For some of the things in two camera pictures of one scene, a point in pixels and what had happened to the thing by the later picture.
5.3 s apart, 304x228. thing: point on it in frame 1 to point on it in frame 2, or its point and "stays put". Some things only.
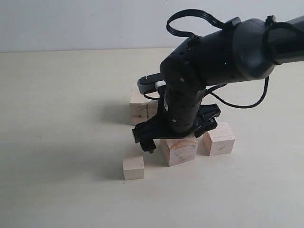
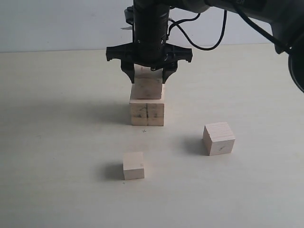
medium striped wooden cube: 219,141 stays put
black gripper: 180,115 to 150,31
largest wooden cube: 142,108 stays put
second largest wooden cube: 178,151 to 147,83
